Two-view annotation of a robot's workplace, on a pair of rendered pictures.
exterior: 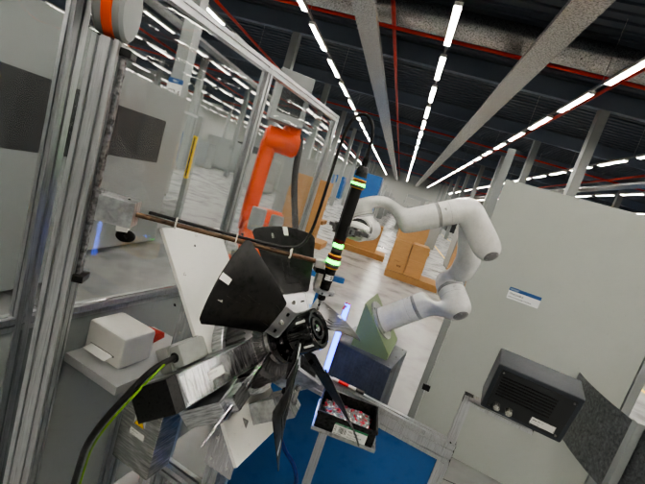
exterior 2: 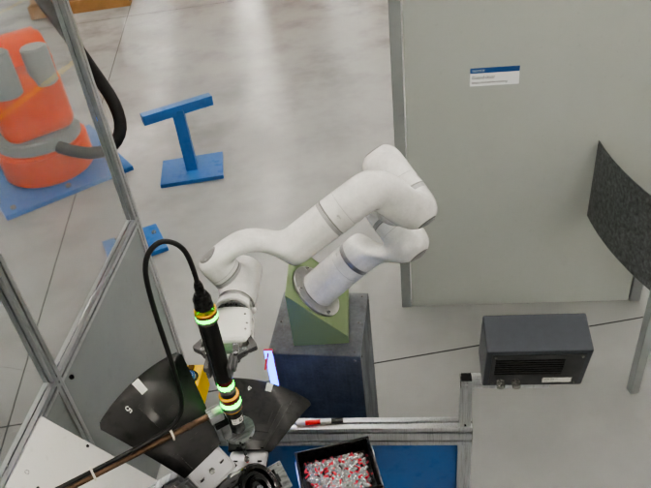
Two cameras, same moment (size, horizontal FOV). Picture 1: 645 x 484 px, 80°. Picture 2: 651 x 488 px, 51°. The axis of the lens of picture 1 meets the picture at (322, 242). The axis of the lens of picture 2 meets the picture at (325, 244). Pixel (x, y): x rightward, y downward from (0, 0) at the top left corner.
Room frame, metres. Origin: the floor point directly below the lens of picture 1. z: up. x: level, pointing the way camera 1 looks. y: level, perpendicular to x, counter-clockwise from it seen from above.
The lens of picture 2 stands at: (0.16, -0.07, 2.52)
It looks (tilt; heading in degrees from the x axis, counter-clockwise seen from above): 37 degrees down; 348
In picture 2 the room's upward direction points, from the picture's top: 7 degrees counter-clockwise
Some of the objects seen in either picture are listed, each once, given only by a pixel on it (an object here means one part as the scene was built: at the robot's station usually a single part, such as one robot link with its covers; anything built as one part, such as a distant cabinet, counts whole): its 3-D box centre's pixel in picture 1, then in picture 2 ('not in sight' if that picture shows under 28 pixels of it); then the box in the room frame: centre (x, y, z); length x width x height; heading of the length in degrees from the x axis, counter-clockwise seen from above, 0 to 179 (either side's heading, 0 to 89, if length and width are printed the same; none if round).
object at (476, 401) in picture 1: (497, 412); (504, 380); (1.28, -0.77, 1.04); 0.24 x 0.03 x 0.03; 69
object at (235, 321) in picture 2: (353, 229); (230, 328); (1.27, -0.09, 1.51); 0.11 x 0.10 x 0.07; 159
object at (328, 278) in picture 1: (343, 230); (221, 368); (1.16, -0.05, 1.50); 0.04 x 0.04 x 0.46
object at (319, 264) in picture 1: (324, 277); (231, 419); (1.16, -0.04, 1.35); 0.09 x 0.07 x 0.10; 104
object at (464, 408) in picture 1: (460, 418); (465, 400); (1.31, -0.67, 0.96); 0.03 x 0.03 x 0.20; 69
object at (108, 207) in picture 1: (116, 208); not in sight; (1.01, 0.56, 1.39); 0.10 x 0.07 x 0.08; 104
